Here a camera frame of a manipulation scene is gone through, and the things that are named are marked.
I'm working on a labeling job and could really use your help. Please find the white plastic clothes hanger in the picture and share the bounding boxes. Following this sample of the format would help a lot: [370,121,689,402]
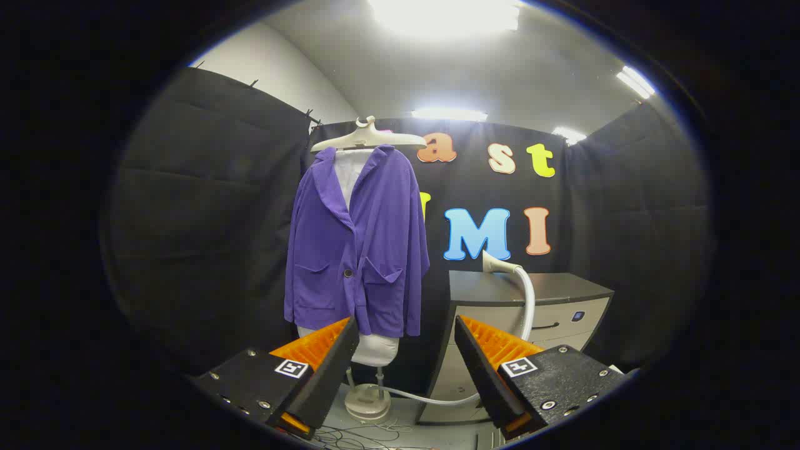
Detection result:
[310,116,428,153]

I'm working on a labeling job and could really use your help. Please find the tangled floor cables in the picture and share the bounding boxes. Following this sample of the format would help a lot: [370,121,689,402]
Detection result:
[309,420,438,450]

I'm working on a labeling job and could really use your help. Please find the double ceiling light strip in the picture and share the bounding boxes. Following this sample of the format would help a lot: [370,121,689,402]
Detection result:
[616,66,656,99]

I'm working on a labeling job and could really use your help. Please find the white padded ironing board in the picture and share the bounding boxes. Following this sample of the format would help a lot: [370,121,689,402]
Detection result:
[297,149,401,368]

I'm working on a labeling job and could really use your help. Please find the purple corduroy jacket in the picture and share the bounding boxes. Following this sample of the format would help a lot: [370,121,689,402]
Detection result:
[284,145,431,338]

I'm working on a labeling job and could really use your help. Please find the grey cabinet with dark top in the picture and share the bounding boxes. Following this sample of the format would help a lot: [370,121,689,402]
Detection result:
[416,270,615,426]

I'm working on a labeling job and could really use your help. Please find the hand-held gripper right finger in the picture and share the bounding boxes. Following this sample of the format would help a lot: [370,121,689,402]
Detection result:
[454,314,639,441]

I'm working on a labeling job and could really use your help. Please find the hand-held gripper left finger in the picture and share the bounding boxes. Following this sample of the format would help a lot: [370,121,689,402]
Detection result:
[191,316,361,440]

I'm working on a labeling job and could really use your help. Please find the large ceiling light panel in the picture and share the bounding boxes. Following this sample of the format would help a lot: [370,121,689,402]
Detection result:
[369,0,523,35]

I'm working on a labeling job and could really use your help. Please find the white steamer base with poles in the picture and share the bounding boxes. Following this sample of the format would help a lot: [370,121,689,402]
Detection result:
[344,366,393,421]

